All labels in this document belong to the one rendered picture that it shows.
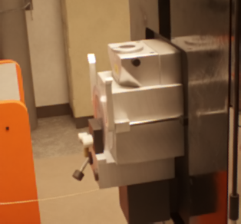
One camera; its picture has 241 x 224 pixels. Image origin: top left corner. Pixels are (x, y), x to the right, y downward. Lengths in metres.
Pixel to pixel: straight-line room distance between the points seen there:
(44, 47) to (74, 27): 0.47
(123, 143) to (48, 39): 3.50
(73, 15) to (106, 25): 0.25
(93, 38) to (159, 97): 3.16
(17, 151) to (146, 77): 0.47
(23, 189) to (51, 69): 3.13
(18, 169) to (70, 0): 2.74
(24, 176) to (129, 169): 0.43
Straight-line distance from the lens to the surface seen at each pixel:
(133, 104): 0.64
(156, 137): 0.66
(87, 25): 3.76
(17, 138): 1.04
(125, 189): 0.71
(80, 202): 1.50
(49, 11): 4.09
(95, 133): 0.67
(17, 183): 1.08
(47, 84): 4.21
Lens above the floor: 1.44
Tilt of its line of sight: 19 degrees down
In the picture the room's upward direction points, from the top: 3 degrees counter-clockwise
